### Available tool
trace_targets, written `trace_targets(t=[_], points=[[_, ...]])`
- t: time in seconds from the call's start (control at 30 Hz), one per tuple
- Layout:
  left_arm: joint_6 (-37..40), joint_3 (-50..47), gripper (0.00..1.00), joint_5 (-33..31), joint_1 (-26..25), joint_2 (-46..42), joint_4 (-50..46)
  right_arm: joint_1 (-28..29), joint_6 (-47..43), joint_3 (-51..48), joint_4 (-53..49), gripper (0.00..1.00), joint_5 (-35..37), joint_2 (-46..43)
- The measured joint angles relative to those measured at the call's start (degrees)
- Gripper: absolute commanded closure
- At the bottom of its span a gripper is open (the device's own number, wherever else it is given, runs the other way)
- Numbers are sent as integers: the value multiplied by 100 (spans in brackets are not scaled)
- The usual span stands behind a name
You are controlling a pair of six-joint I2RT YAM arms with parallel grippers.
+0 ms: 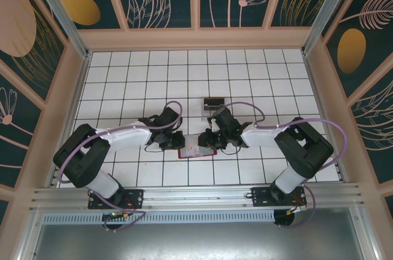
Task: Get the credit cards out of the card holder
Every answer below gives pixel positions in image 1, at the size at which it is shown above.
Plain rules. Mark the red leather card holder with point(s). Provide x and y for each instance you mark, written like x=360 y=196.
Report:
x=207 y=153

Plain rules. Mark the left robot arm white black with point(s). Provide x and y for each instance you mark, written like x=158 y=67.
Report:
x=129 y=138

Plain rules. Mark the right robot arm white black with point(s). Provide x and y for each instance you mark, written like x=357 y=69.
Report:
x=264 y=137

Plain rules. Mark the clear acrylic card stand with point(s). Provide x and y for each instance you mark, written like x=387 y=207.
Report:
x=206 y=115

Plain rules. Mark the grey metal sheet panel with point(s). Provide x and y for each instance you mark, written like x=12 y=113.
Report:
x=199 y=241

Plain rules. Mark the aluminium mounting rail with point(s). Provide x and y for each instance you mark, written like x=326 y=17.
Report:
x=199 y=195

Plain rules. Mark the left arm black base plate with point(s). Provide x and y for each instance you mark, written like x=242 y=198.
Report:
x=135 y=198

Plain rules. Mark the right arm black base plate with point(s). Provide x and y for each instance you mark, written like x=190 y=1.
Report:
x=261 y=197

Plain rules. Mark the aluminium upright post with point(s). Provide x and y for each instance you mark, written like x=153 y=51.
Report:
x=61 y=14
x=331 y=5

